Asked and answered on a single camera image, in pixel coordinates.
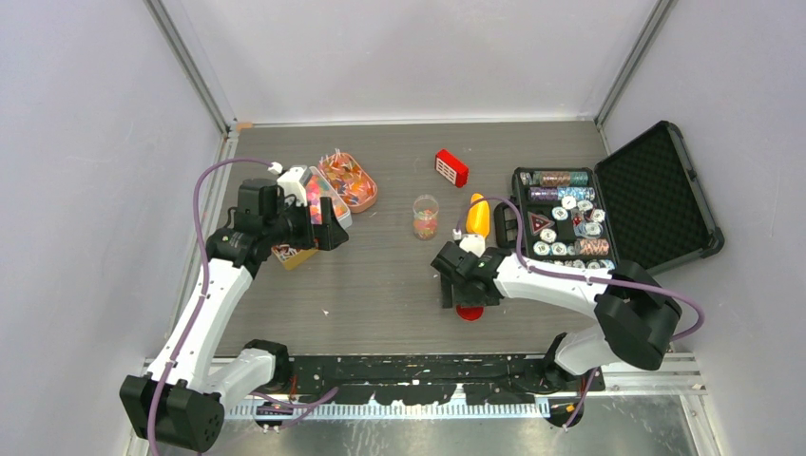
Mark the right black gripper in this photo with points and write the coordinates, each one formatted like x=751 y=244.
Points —
x=460 y=296

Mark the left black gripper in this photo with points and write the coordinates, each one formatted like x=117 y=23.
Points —
x=326 y=236

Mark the red jar lid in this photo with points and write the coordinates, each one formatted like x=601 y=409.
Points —
x=469 y=313

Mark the white tray of gummy candies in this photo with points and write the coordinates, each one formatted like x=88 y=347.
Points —
x=316 y=187

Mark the yellow plastic scoop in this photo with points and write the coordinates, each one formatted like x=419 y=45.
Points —
x=478 y=216

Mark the clear plastic jar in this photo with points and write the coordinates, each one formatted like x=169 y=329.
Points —
x=425 y=217

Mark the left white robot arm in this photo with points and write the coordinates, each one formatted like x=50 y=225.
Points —
x=179 y=401

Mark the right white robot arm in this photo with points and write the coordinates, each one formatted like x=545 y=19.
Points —
x=634 y=318

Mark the yellow tray of wrapped candies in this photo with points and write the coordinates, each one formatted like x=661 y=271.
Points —
x=290 y=258

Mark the pink tray of lollipops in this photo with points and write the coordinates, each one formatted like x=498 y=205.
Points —
x=352 y=183

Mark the red toy brick block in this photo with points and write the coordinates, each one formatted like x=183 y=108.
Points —
x=451 y=168

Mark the black poker chip case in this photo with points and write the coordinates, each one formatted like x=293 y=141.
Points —
x=642 y=204

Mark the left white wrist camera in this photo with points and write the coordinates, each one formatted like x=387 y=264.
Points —
x=292 y=181

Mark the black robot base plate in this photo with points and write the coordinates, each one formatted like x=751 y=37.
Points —
x=413 y=380

